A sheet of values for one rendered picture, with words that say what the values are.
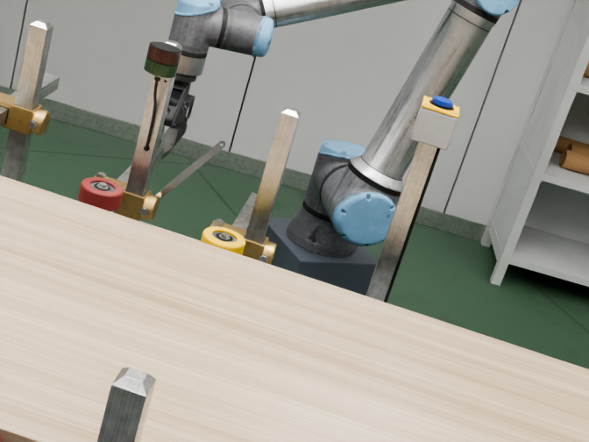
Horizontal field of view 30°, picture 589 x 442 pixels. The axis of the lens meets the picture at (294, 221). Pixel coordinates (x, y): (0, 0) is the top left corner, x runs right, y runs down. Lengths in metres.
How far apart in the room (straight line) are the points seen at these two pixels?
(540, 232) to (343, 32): 1.25
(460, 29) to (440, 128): 0.57
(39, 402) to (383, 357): 0.59
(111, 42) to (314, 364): 3.32
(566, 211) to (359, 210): 2.53
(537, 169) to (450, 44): 1.97
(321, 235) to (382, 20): 2.05
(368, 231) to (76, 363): 1.23
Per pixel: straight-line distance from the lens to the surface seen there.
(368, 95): 4.79
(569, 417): 1.82
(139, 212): 2.17
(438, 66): 2.56
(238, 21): 2.42
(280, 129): 2.06
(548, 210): 5.01
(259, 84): 4.80
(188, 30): 2.40
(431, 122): 2.01
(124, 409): 1.05
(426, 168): 2.05
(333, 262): 2.80
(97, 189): 2.05
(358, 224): 2.61
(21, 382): 1.47
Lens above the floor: 1.71
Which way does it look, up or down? 22 degrees down
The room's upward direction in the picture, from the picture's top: 17 degrees clockwise
